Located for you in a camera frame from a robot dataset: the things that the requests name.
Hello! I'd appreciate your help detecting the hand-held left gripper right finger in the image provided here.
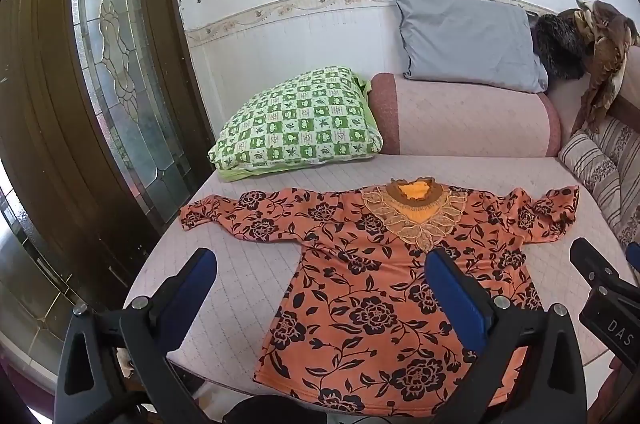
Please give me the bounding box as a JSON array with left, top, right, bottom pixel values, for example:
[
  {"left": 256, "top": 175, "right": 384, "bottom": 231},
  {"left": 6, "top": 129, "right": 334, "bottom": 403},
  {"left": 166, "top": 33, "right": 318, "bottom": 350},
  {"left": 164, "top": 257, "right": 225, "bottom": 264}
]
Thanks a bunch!
[{"left": 425, "top": 248, "right": 588, "bottom": 424}]

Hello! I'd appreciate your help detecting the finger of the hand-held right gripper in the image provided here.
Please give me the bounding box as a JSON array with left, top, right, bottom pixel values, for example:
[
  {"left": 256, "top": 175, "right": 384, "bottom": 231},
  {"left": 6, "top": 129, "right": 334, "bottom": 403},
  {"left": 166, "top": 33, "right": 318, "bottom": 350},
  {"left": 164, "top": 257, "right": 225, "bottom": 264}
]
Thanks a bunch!
[
  {"left": 570, "top": 237, "right": 640, "bottom": 300},
  {"left": 625, "top": 243, "right": 640, "bottom": 280}
]

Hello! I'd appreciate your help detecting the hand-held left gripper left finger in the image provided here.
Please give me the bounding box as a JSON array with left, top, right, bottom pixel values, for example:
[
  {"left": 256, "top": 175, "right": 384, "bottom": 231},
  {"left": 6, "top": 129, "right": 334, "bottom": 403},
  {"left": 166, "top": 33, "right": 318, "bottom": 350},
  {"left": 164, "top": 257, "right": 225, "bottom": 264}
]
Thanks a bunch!
[{"left": 52, "top": 247, "right": 218, "bottom": 424}]

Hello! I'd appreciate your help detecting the orange floral blouse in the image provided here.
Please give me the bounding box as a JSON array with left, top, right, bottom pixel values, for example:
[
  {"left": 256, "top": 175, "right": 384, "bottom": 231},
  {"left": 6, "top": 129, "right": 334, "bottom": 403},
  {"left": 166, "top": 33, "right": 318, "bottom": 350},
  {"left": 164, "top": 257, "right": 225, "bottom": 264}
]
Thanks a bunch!
[{"left": 178, "top": 177, "right": 581, "bottom": 415}]

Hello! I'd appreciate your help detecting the striped floral cushion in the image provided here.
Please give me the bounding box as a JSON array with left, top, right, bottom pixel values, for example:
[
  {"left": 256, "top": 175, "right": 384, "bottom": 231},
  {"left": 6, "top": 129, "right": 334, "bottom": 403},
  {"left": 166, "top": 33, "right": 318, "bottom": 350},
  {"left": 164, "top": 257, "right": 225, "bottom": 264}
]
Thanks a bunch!
[{"left": 557, "top": 117, "right": 640, "bottom": 250}]

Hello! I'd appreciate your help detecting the glass door panel with brass strips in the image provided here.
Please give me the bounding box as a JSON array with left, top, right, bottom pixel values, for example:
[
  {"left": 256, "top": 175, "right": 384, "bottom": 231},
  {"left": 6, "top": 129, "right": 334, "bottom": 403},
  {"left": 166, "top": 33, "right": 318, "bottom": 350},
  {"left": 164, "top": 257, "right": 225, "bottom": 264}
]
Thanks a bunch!
[{"left": 0, "top": 177, "right": 93, "bottom": 355}]

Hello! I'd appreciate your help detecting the pink bolster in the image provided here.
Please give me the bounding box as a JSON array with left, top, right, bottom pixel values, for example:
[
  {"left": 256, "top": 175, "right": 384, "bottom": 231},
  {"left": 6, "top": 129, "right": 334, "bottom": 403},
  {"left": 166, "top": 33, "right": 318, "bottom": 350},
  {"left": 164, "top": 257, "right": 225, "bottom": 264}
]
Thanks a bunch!
[{"left": 368, "top": 72, "right": 562, "bottom": 158}]

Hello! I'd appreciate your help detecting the green checkered pillow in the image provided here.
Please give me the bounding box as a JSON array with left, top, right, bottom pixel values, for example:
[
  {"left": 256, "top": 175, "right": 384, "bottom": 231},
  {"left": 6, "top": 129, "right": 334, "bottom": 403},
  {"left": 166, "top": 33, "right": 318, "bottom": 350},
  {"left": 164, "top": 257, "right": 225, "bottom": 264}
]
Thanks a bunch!
[{"left": 207, "top": 66, "right": 383, "bottom": 182}]

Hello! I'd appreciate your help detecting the brown patterned scarf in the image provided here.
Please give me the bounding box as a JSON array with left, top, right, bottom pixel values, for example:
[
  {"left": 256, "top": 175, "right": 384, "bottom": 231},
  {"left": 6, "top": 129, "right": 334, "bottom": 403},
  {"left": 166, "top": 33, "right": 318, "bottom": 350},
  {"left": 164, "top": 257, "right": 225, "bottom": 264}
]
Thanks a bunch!
[{"left": 570, "top": 0, "right": 640, "bottom": 136}]

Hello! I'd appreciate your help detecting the dark furry cushion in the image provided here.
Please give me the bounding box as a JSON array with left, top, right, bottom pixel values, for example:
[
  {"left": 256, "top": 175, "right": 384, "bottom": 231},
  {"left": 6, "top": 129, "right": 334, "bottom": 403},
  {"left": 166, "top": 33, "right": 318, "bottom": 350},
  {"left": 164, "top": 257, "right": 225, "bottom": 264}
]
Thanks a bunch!
[{"left": 530, "top": 8, "right": 598, "bottom": 80}]

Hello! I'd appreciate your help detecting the wooden door with leaded glass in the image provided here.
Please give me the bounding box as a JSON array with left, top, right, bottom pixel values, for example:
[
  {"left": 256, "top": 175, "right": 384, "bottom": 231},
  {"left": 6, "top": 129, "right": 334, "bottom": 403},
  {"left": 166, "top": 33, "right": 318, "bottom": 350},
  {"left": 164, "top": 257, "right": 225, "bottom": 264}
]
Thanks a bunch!
[{"left": 0, "top": 0, "right": 216, "bottom": 305}]

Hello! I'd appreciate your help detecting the grey pillow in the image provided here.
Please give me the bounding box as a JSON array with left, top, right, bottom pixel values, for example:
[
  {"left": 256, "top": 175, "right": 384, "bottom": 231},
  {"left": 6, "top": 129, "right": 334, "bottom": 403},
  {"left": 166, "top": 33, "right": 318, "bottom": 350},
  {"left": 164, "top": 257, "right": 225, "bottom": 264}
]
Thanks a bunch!
[{"left": 391, "top": 0, "right": 550, "bottom": 94}]

